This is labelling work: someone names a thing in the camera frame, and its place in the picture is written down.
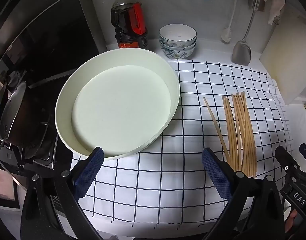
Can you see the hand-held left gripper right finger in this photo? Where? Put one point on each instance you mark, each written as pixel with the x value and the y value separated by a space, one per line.
pixel 215 172

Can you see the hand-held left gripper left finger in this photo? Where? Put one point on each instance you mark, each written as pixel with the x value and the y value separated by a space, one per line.
pixel 89 172

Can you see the pile of wooden chopsticks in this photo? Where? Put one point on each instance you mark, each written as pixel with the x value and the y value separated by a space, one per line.
pixel 242 135

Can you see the single wooden chopstick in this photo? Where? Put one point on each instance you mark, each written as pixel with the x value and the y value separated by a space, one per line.
pixel 215 122

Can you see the white round tray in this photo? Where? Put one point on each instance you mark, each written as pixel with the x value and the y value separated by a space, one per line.
pixel 118 105

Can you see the white checked cloth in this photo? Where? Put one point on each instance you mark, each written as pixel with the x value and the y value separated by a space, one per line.
pixel 180 167

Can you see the white cutting board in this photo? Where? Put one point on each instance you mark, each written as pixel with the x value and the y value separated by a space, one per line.
pixel 292 67

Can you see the dark cooking pot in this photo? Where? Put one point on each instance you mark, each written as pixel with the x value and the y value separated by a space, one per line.
pixel 18 120

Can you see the metal cooking spatula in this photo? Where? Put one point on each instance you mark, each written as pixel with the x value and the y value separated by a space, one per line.
pixel 241 52

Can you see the white dish brush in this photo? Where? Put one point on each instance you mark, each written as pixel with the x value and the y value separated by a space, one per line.
pixel 226 36

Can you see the black glass range hood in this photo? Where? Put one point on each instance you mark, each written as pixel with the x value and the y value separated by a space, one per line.
pixel 43 30

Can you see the beige hanging rag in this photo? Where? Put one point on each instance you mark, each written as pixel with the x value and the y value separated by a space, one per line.
pixel 275 5

